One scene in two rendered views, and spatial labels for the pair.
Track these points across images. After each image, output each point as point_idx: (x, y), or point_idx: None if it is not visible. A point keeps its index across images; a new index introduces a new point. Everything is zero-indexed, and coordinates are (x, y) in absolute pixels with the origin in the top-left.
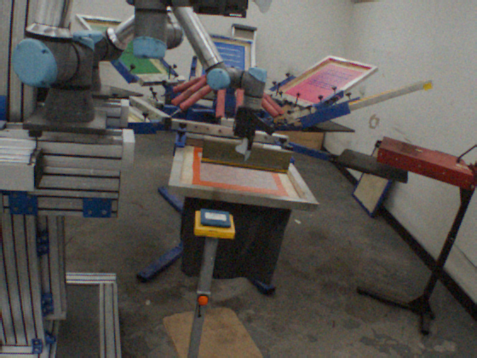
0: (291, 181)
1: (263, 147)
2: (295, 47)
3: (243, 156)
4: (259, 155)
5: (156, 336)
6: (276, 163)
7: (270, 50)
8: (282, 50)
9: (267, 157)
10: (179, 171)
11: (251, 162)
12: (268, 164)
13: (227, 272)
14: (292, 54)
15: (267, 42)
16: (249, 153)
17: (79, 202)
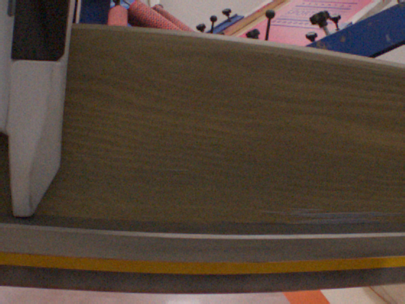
0: (373, 286)
1: (228, 37)
2: (226, 6)
3: (0, 157)
4: (188, 129)
5: None
6: (371, 197)
7: (185, 14)
8: (205, 13)
9: (287, 141)
10: None
11: (105, 220)
12: (304, 226)
13: None
14: (222, 17)
15: (180, 1)
16: (45, 95)
17: None
